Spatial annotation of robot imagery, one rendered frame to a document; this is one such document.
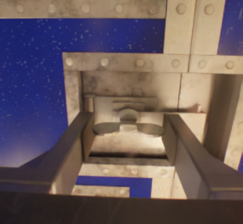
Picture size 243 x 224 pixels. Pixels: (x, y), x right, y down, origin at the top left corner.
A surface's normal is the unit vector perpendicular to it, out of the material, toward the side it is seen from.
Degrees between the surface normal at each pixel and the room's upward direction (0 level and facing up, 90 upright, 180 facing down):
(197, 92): 90
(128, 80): 90
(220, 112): 90
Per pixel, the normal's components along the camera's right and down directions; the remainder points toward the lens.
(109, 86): -0.03, 0.30
